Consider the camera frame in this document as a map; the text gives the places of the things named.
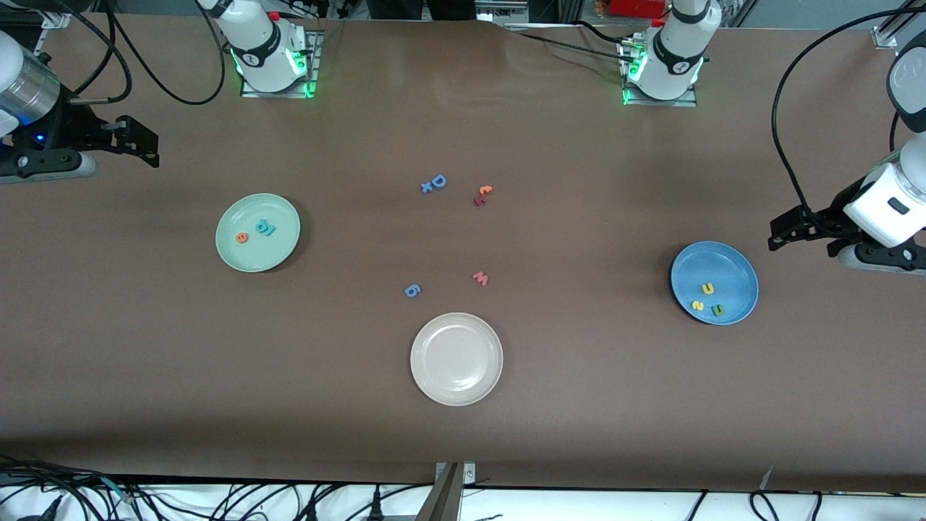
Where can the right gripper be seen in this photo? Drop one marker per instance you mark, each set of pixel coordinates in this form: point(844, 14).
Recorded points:
point(71, 129)

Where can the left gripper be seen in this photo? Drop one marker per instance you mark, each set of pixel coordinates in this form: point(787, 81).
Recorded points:
point(826, 221)

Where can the teal foam letter p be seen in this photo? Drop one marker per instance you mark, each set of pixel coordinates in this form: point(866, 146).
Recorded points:
point(259, 226)

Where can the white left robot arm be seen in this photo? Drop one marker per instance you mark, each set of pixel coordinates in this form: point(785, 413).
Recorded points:
point(673, 58)

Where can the blue plate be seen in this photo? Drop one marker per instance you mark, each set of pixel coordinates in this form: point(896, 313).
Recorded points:
point(723, 264)

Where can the pale green plate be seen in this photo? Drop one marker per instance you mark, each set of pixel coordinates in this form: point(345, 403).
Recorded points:
point(268, 253)

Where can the brown table cover sheet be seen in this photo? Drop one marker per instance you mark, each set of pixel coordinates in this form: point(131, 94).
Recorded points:
point(145, 362)

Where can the white tape tag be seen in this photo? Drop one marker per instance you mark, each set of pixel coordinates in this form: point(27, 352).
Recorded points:
point(767, 477)

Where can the red box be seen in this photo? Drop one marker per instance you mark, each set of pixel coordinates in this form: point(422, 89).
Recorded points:
point(636, 7)

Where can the blue foam letter D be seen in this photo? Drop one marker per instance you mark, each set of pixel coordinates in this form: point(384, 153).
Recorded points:
point(434, 181)

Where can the blue foam number 6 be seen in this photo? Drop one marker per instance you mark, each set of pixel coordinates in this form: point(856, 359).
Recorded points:
point(406, 289)

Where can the salmon foam letter w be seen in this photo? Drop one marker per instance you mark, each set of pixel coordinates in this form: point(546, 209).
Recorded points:
point(480, 279)

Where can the white ledge board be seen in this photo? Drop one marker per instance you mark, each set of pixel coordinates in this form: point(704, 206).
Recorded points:
point(579, 506)

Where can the beige plate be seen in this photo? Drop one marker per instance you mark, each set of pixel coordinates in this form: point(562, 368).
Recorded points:
point(456, 359)

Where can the grey power strip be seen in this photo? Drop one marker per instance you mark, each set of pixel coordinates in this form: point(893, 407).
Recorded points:
point(503, 9)

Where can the black power plug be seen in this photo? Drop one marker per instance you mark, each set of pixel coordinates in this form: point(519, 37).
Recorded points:
point(375, 506)

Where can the aluminium frame rail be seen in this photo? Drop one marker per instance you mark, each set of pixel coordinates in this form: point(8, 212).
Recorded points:
point(884, 37)
point(54, 18)

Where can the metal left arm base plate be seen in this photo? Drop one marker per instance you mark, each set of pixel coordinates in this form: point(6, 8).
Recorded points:
point(691, 103)

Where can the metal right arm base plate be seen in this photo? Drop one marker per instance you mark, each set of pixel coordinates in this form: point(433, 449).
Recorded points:
point(315, 72)

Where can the aluminium profile post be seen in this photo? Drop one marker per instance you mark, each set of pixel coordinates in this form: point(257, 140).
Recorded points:
point(441, 499)

